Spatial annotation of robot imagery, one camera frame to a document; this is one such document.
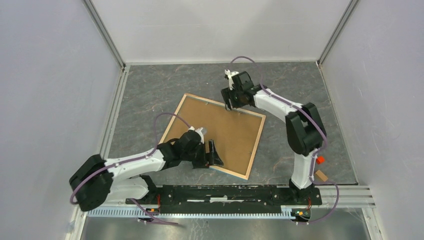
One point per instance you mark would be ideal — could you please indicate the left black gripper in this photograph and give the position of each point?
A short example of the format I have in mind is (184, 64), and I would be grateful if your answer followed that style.
(204, 162)

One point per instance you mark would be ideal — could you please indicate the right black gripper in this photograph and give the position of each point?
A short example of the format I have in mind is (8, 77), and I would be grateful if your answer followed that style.
(228, 94)

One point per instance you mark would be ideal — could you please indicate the wooden picture frame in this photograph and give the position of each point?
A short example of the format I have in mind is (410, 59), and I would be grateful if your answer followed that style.
(251, 159)

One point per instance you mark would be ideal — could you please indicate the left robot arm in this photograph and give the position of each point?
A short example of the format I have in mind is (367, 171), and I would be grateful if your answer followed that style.
(101, 180)

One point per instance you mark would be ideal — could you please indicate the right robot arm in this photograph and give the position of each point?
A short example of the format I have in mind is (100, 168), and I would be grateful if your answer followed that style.
(306, 134)

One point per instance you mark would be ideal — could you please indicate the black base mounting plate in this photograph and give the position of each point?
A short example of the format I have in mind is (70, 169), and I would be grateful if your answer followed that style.
(227, 199)

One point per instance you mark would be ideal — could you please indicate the orange wooden cube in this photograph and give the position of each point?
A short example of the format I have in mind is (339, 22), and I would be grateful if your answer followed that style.
(319, 160)

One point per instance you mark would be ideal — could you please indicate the right corner aluminium profile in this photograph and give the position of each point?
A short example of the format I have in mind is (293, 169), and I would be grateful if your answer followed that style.
(337, 31)

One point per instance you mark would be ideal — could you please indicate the corner aluminium profile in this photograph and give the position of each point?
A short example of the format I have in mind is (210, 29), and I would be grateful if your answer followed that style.
(101, 27)
(337, 31)

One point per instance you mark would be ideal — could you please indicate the left corner aluminium profile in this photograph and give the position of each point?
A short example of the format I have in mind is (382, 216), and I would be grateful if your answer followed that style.
(101, 27)

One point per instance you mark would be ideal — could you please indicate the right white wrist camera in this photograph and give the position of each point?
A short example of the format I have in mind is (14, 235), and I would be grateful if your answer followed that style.
(229, 76)

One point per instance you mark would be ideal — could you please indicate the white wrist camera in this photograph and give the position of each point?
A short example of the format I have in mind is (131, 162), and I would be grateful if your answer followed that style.
(229, 76)
(201, 132)

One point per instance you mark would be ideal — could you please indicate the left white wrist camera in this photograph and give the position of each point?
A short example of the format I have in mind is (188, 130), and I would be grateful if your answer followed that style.
(201, 132)

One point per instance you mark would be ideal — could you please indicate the toothed cable duct strip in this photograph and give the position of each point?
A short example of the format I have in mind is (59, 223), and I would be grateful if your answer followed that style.
(135, 212)

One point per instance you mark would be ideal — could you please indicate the aluminium rail frame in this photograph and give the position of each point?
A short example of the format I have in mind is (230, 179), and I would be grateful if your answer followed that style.
(333, 198)

